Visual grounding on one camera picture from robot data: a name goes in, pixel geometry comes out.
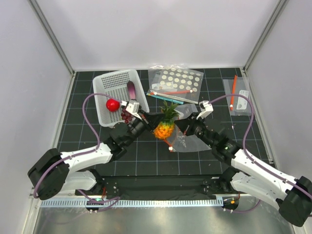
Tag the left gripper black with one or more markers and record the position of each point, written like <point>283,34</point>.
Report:
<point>150,121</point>

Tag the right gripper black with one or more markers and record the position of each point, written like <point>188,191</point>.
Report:
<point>186,125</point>

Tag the orange toy pineapple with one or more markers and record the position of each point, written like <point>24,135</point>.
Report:
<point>167,126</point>

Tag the orange zipper clear bag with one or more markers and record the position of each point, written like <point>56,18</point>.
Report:
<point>178,142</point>

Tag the red grape bunch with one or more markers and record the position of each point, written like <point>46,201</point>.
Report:
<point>127,117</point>

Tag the red yellow apple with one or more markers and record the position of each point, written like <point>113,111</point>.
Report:
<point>112,105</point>

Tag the white perforated plastic basket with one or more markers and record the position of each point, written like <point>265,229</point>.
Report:
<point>114,84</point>

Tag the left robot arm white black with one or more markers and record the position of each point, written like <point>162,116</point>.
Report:
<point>60,171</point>

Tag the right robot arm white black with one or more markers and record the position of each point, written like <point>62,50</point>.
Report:
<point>291,196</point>

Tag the blue zipper clear bag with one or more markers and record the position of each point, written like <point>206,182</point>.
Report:
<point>178,100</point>

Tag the polka dot zip bag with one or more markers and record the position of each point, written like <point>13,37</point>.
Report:
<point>175,81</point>

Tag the right orange zipper bag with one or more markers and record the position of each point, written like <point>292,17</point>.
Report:
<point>237,85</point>

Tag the purple eggplant toy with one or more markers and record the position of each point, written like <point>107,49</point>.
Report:
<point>131,90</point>

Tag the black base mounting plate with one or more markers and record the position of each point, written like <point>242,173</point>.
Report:
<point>163,187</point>

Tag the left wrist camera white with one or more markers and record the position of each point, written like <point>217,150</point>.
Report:
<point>132,107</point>

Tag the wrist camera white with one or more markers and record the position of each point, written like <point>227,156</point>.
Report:
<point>205,109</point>
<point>132,107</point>

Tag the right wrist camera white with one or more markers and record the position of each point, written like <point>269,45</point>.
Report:
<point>205,109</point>

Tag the perforated metal cable rail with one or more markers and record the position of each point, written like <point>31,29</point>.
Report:
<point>84,203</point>

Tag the right aluminium frame post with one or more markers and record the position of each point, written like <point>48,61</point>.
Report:
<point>280,6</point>

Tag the aluminium frame post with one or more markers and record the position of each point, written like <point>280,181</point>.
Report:
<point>280,6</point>
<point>51,35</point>

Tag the left aluminium frame post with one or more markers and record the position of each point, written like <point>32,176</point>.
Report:
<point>51,35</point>

